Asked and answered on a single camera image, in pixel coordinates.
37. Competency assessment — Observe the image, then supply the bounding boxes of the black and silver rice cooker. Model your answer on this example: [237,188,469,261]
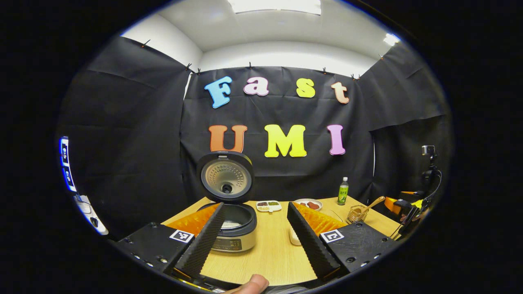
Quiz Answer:
[197,150,259,254]

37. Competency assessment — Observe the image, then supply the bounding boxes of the wooden spoon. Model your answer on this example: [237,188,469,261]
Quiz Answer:
[355,196,386,215]

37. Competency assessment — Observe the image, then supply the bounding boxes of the green drink bottle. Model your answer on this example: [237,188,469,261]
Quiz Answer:
[337,177,349,205]

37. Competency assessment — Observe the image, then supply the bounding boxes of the metal wire chopstick holder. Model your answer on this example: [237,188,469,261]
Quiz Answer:
[346,205,368,224]

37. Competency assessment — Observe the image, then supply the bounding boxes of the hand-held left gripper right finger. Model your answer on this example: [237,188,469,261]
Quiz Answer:
[287,201,401,280]

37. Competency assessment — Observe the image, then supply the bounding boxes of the white round plate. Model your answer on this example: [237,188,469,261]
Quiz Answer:
[294,198,323,211]

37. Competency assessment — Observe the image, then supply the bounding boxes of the white side desk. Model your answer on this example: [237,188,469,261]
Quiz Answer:
[74,195,109,235]

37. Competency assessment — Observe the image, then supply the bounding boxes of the glass bowl of white rice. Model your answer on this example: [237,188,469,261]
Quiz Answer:
[288,209,344,247]

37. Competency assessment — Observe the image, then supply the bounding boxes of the large ceiling light panel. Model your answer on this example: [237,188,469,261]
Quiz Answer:
[228,0,322,16]

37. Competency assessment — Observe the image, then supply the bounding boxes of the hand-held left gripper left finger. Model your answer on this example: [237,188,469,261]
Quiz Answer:
[110,202,226,280]

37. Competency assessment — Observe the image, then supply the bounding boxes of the lit computer monitor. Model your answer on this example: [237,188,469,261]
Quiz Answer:
[58,136,78,192]

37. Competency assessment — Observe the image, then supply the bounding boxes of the white divided dish with beans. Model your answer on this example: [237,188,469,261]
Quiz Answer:
[256,200,282,213]

